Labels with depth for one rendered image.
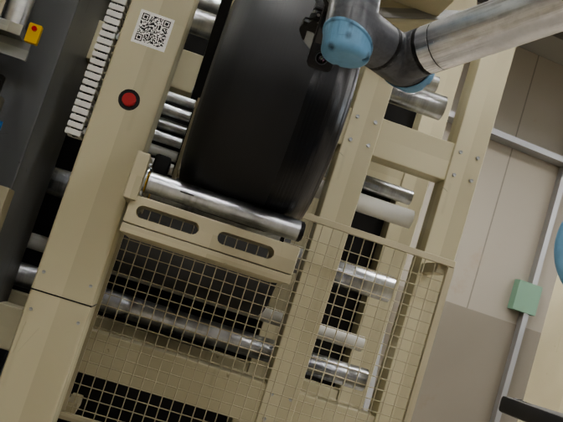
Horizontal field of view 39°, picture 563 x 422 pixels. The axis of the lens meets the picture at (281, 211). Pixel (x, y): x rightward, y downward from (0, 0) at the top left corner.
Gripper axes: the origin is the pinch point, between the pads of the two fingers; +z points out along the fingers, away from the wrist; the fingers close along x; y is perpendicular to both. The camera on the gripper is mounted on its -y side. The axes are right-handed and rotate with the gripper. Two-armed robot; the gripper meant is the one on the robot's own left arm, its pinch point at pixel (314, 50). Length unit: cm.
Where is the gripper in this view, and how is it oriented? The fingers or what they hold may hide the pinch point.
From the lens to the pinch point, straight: 152.2
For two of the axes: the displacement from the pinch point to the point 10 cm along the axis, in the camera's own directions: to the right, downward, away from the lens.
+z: -1.8, 1.9, 9.7
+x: -9.4, -3.3, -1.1
